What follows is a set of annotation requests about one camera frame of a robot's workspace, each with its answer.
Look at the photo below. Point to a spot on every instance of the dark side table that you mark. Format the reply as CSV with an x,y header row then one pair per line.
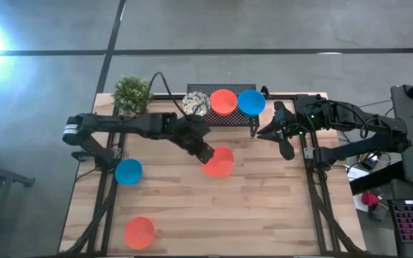
x,y
403,104

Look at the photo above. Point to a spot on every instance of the white paper sheet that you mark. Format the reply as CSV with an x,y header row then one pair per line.
x,y
357,174

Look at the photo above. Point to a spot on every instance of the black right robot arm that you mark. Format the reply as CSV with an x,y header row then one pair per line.
x,y
357,149

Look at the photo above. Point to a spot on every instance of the floral patterned yellow bowl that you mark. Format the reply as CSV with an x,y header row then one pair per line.
x,y
194,102

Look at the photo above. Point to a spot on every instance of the black floor stand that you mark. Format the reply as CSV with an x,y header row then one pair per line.
x,y
29,181

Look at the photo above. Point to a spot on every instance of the orange plastic bowl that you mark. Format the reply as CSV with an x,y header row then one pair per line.
x,y
223,102
222,165
139,233

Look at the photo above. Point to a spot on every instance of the blue plastic bowl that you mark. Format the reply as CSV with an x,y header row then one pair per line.
x,y
128,172
251,103

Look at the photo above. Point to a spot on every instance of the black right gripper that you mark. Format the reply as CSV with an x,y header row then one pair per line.
x,y
290,125

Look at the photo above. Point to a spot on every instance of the black perforated metal rack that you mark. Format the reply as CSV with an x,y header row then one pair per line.
x,y
228,121

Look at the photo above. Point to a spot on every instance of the small black box device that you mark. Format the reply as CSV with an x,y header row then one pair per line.
x,y
369,162

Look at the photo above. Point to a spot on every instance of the small green potted plant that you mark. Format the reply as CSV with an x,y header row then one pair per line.
x,y
131,93

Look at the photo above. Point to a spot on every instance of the small black clamp bracket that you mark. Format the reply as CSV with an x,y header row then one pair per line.
x,y
265,92

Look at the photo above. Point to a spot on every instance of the small dark grey device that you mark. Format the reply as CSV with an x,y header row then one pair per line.
x,y
376,214

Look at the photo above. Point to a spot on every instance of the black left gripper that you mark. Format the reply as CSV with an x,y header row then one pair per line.
x,y
197,140

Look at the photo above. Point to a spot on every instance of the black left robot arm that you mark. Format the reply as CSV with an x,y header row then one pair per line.
x,y
135,123

